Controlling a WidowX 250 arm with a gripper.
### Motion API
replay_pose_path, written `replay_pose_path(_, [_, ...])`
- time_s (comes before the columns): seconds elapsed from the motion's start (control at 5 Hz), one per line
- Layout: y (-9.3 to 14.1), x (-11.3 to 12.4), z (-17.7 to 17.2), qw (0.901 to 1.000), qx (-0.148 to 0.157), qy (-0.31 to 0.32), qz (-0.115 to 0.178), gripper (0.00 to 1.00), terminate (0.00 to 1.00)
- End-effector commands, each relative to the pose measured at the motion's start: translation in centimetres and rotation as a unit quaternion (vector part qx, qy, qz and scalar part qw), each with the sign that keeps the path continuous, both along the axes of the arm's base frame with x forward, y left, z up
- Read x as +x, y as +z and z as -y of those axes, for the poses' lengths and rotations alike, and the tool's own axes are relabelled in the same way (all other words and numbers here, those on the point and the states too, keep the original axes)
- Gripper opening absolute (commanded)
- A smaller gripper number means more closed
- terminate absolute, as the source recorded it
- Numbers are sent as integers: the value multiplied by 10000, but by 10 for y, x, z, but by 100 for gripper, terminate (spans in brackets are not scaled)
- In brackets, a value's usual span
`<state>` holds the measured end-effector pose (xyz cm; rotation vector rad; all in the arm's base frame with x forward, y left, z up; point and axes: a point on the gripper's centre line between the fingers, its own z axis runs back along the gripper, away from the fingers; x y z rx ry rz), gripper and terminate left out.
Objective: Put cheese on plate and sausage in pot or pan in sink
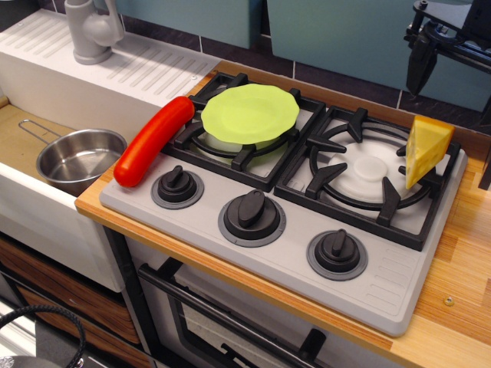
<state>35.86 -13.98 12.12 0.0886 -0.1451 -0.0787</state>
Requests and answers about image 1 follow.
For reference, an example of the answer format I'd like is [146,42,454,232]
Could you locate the black left burner grate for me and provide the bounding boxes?
[163,72,327,192]

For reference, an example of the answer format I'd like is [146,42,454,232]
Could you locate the small steel pot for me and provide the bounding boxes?
[18,119,127,197]

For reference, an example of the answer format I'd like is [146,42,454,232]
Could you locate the black burner grate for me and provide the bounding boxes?
[275,107,466,251]
[163,72,327,192]

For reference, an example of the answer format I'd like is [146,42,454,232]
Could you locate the black left stove knob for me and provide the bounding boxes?
[151,165,205,210]

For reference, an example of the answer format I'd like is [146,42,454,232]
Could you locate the yellow cheese wedge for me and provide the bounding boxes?
[406,115,455,189]

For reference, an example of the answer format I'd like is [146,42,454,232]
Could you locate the white sink unit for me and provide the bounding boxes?
[1,10,219,292]

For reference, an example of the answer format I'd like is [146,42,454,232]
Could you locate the light green plate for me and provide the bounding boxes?
[201,84,300,145]

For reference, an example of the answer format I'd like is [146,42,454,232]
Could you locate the black stove knob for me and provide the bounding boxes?
[218,189,286,248]
[307,229,368,281]
[151,165,205,210]

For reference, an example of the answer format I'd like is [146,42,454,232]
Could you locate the grey toy stove top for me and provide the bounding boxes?
[98,71,469,338]

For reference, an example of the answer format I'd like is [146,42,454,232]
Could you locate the teal right wall cabinet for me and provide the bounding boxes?
[266,0,490,110]

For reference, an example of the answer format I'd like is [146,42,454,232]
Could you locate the black braided cable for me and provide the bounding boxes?
[0,304,85,368]

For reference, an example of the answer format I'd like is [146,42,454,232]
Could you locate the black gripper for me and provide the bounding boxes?
[404,1,490,95]

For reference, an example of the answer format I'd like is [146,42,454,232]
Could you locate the red toy sausage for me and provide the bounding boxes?
[114,96,195,187]

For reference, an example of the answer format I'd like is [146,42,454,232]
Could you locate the wooden drawer fronts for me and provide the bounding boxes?
[1,234,151,367]

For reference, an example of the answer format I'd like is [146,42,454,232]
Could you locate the black right burner grate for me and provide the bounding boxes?
[275,107,466,251]

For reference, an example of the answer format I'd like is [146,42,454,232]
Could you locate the grey toy faucet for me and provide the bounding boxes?
[64,0,124,65]

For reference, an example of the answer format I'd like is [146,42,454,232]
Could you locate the oven door with black handle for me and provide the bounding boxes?
[126,237,388,368]

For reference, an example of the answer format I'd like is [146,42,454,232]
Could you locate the black right stove knob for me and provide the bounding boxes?
[307,229,368,281]

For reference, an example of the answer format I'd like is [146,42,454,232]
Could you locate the black middle stove knob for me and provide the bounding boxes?
[218,189,286,248]

